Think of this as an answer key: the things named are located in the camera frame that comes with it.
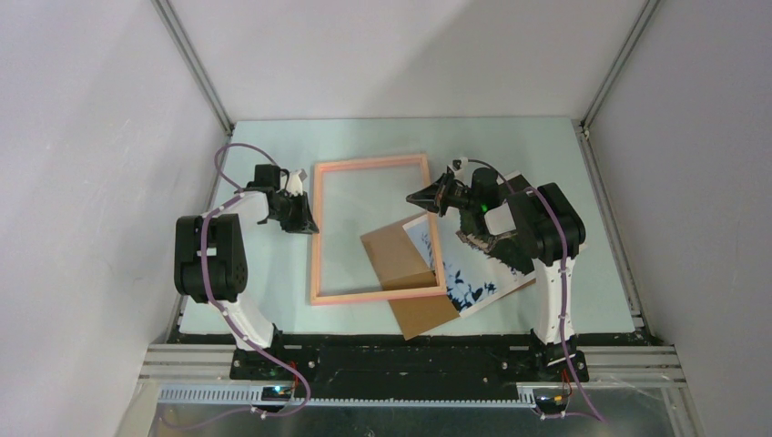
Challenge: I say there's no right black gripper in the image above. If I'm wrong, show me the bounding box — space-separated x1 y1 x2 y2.
405 170 480 217

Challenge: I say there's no clear acrylic sheet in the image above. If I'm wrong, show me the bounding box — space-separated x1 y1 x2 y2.
320 164 426 297

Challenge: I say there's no Great Wall photo print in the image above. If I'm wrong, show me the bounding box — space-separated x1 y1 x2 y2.
438 168 535 317

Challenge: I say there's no pink wooden photo frame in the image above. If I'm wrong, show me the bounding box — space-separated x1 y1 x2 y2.
310 153 446 306

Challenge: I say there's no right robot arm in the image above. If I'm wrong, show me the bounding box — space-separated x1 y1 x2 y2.
406 160 586 381

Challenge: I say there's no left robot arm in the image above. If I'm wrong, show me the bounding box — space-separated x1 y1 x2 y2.
174 164 319 380

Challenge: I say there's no brown cardboard backing board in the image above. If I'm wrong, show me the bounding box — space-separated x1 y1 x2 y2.
360 212 537 341

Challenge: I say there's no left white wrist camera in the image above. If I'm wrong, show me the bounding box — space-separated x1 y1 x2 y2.
284 168 308 197

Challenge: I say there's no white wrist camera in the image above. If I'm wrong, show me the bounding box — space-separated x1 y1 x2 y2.
284 168 308 197
452 157 468 171

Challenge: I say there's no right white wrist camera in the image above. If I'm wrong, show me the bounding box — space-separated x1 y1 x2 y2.
452 157 468 171

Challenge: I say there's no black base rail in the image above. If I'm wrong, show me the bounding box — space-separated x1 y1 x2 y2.
230 333 589 395

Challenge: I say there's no left aluminium corner post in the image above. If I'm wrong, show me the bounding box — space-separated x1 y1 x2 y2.
150 0 235 137

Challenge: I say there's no aluminium corner post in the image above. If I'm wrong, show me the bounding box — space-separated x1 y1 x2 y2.
580 0 663 131
150 0 235 137

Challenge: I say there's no right aluminium corner post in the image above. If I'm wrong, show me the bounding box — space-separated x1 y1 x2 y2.
580 0 663 131

